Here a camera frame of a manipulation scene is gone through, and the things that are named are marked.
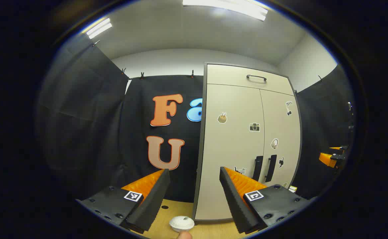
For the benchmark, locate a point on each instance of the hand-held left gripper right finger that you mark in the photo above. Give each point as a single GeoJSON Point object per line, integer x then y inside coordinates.
{"type": "Point", "coordinates": [235, 202]}

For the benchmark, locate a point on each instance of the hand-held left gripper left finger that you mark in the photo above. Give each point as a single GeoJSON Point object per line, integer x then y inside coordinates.
{"type": "Point", "coordinates": [149, 202]}

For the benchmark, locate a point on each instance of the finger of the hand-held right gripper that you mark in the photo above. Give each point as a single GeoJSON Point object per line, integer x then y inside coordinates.
{"type": "Point", "coordinates": [336, 147]}
{"type": "Point", "coordinates": [326, 159]}

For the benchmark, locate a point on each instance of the white door with oval sticker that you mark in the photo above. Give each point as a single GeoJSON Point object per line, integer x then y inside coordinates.
{"type": "Point", "coordinates": [280, 129]}

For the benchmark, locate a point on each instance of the white door with camera sticker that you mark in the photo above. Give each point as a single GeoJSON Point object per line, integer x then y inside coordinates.
{"type": "Point", "coordinates": [227, 142]}

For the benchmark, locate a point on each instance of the white double-door shoe cabinet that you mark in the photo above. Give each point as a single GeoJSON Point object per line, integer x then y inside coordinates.
{"type": "Point", "coordinates": [201, 132]}

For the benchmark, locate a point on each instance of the white cabinet top flap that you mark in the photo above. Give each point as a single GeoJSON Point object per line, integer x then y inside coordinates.
{"type": "Point", "coordinates": [227, 76]}

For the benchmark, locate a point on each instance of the white lidded paper cup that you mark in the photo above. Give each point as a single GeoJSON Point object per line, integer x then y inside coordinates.
{"type": "Point", "coordinates": [180, 223]}

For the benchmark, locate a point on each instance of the black backdrop cloth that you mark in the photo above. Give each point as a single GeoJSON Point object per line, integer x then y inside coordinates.
{"type": "Point", "coordinates": [131, 116]}

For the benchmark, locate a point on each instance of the long ceiling light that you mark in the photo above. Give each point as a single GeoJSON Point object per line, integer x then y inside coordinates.
{"type": "Point", "coordinates": [225, 8]}

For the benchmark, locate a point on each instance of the short ceiling light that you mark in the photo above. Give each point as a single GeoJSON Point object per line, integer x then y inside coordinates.
{"type": "Point", "coordinates": [99, 28]}

